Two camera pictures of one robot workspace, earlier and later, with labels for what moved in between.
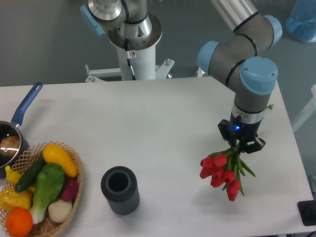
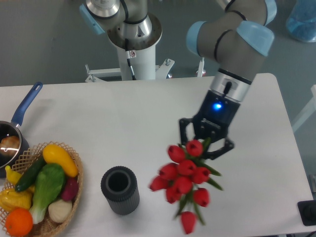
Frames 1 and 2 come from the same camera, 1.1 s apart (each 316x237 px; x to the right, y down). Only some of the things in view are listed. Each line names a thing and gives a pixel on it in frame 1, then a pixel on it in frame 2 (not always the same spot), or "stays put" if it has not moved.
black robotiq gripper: x=242 y=131 → x=211 y=122
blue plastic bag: x=301 y=22 stays put
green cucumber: x=28 y=177 stays put
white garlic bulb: x=59 y=211 stays put
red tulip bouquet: x=223 y=170 → x=180 y=179
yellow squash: x=54 y=154 stays put
